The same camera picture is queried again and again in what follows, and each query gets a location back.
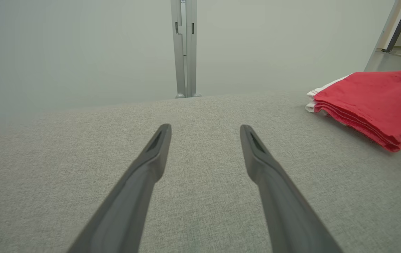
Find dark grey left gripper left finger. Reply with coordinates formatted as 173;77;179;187
67;123;172;253

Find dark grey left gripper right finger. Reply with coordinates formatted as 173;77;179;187
239;124;343;253

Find red and white basketball jersey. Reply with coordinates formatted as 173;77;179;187
305;70;401;153

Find dark door frame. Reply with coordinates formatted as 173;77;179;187
381;0;401;53

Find grey partition post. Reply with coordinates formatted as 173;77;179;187
170;0;202;99

